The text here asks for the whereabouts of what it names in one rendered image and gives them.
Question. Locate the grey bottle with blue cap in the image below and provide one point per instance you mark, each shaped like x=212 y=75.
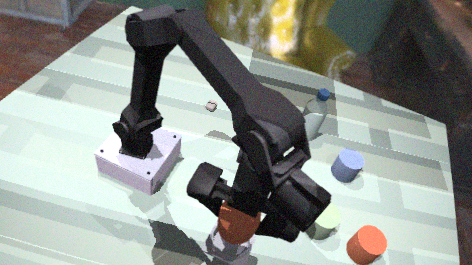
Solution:
x=315 y=113

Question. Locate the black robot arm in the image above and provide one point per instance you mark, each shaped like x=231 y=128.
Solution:
x=267 y=124

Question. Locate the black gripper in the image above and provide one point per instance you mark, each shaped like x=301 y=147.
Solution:
x=210 y=190

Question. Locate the dark blue cylinder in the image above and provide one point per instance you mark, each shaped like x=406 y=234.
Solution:
x=347 y=165

